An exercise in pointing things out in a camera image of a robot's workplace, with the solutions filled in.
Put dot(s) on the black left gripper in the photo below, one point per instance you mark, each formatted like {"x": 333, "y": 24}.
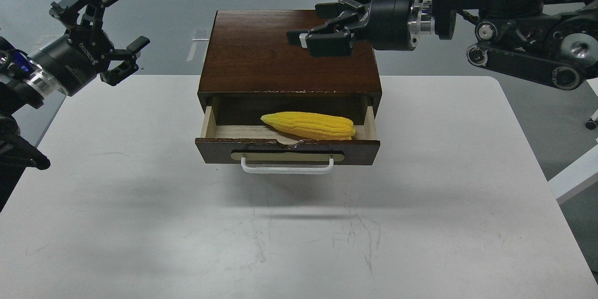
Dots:
{"x": 76, "y": 58}

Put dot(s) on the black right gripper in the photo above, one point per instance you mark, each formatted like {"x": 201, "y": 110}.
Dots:
{"x": 383, "y": 23}

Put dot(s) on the yellow corn cob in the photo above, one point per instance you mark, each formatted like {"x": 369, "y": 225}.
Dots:
{"x": 320, "y": 127}

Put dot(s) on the wooden drawer with white handle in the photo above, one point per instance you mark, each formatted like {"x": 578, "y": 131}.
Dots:
{"x": 261, "y": 149}

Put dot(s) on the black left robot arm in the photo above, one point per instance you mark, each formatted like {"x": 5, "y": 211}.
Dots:
{"x": 27, "y": 84}

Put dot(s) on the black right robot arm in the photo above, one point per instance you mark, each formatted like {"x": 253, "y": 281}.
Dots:
{"x": 549, "y": 42}

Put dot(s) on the dark wooden cabinet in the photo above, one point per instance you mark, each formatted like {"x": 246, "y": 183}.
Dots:
{"x": 250, "y": 69}

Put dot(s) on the white floor tape mark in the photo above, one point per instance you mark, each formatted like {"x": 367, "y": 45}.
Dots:
{"x": 200, "y": 38}

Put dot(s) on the white side table edge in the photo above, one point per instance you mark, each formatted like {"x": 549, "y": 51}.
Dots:
{"x": 578, "y": 176}

